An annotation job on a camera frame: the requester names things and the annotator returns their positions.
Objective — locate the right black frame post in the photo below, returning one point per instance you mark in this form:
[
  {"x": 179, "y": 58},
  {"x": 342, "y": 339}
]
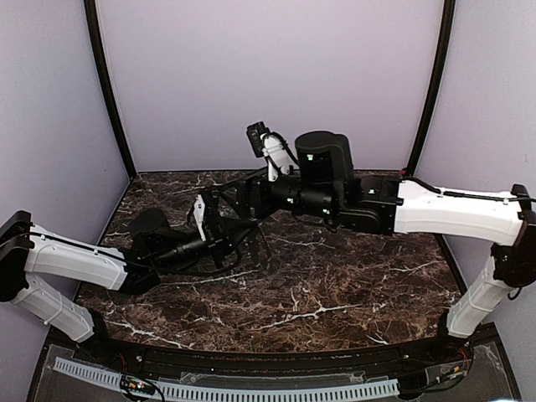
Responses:
[{"x": 444, "y": 36}]

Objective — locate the black front rail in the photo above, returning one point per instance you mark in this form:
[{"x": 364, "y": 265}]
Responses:
[{"x": 152, "y": 360}]

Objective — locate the white slotted cable duct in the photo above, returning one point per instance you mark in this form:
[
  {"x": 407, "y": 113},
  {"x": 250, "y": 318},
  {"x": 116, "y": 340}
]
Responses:
[{"x": 211, "y": 387}]

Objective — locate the left black frame post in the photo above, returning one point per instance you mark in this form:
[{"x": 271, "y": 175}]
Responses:
[{"x": 103, "y": 74}]

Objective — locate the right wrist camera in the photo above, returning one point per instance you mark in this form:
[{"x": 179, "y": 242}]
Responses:
[{"x": 271, "y": 146}]

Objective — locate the small circuit board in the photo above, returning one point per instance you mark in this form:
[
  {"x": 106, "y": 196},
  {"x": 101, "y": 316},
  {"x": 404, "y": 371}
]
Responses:
[{"x": 134, "y": 386}]

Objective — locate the translucent ring plate with keyrings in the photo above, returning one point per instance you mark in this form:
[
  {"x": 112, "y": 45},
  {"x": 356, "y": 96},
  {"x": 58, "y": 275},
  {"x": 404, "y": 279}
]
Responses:
[{"x": 257, "y": 242}]

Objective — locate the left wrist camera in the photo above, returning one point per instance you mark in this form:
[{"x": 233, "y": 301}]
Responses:
[{"x": 201, "y": 217}]

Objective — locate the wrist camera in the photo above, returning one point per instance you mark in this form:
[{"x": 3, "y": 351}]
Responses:
[
  {"x": 271, "y": 146},
  {"x": 201, "y": 217}
]

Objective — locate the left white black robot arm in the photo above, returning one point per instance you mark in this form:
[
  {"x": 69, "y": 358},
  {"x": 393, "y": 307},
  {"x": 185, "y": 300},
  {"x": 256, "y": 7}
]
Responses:
[{"x": 29, "y": 250}]

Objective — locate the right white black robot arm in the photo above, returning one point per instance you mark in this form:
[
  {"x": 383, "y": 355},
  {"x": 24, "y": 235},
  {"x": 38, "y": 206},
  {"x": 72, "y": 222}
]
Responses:
[{"x": 314, "y": 181}]

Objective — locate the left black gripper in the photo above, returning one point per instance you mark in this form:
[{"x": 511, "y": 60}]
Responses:
[{"x": 219, "y": 237}]

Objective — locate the black frame post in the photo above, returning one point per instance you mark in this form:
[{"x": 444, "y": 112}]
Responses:
[
  {"x": 444, "y": 36},
  {"x": 103, "y": 74}
]

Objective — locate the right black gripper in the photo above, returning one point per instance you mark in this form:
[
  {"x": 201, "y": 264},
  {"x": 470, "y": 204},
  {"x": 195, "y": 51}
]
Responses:
[{"x": 254, "y": 182}]

